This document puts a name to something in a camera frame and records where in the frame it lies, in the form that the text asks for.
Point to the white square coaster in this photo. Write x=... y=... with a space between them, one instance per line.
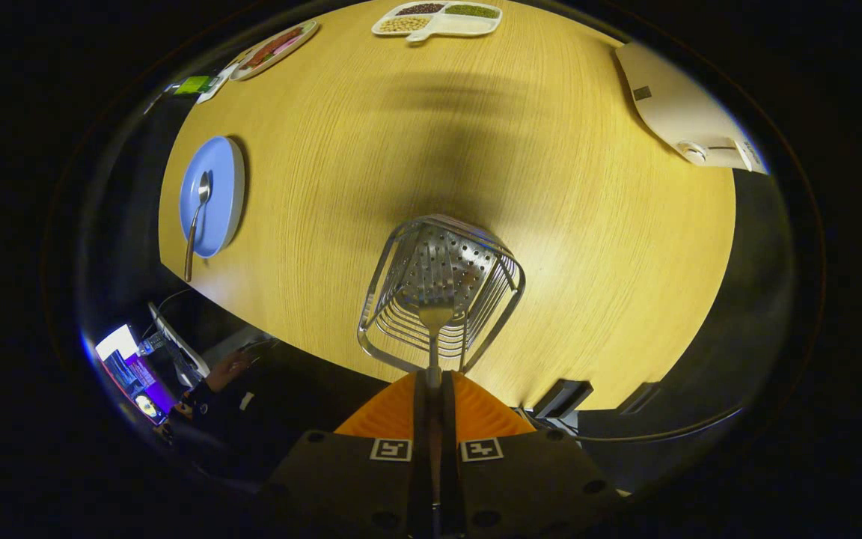
x=224 y=75

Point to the black rectangular block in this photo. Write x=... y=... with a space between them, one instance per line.
x=639 y=398
x=562 y=397

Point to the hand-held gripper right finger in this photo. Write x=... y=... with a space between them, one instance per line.
x=450 y=419

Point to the white divided bean tray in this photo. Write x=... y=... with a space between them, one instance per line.
x=468 y=26

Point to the plate of model food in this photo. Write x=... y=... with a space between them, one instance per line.
x=274 y=49

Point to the metal fork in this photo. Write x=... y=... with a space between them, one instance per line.
x=435 y=318

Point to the green drink bottle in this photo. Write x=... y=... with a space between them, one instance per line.
x=195 y=84

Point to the blue plate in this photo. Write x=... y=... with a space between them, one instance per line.
x=223 y=180

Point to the white toaster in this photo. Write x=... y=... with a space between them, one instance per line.
x=670 y=105

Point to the usb adapter plug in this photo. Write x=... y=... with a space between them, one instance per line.
x=151 y=344

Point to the metal spoon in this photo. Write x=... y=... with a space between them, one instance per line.
x=203 y=187

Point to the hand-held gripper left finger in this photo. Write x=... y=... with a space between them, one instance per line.
x=420 y=419

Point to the open laptop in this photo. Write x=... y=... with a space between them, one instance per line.
x=128 y=370

